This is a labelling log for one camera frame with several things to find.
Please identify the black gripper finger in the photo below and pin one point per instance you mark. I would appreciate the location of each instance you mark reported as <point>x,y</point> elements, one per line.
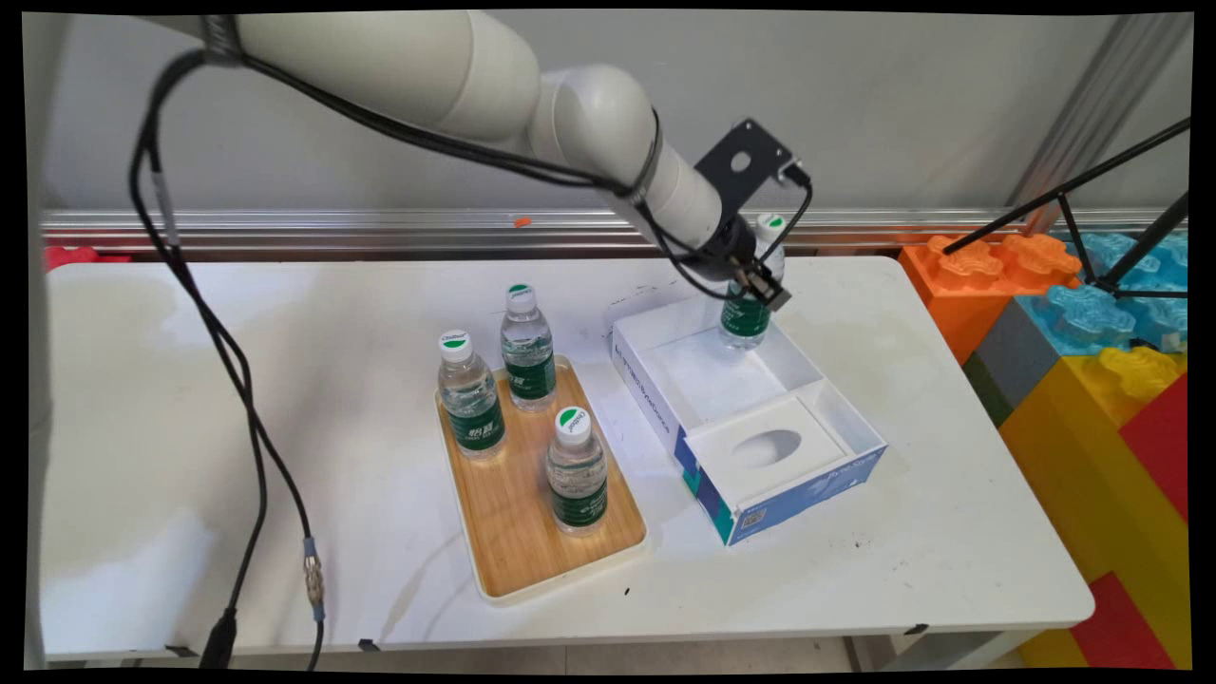
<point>771,290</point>
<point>740,281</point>

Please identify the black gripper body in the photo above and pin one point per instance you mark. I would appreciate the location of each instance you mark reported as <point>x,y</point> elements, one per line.
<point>736,249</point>

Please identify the green label water bottle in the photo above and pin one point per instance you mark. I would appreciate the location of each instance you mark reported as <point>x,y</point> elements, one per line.
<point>578,499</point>
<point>530,375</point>
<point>746,321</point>
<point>475,423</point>

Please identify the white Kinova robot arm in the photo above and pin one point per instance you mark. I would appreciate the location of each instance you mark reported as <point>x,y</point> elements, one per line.
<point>380,66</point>

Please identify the white insert with oval hole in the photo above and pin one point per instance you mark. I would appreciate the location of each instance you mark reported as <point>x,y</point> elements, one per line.
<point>807,432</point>

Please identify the orange giant toy brick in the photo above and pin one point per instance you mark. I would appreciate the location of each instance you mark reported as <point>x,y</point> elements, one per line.
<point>959,285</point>

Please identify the white and blue cardboard box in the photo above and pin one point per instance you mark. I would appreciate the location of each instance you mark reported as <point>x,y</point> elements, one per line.
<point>807,494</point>

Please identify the translucent blue giant toy brick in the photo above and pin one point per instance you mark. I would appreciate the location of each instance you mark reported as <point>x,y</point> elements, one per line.
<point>1083,318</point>

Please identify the wooden tray with cream rim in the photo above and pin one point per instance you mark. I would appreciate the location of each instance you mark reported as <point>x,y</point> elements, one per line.
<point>518,532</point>

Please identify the yellow giant toy brick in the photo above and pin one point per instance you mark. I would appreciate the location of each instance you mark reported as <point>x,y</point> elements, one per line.
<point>1073,456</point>

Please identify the black tripod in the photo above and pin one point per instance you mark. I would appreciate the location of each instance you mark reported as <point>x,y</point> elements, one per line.
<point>1140,152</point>

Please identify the red giant toy brick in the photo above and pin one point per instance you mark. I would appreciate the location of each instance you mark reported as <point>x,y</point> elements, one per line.
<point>1164,446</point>
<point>1121,627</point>

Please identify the red plastic block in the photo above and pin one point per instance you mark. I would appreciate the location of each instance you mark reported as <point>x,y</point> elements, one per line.
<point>71,256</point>

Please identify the black metal camera bracket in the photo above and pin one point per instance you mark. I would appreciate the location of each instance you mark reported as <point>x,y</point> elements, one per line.
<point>765,147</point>

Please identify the horizontal aluminium rail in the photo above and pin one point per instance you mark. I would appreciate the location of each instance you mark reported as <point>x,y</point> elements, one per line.
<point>380,228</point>

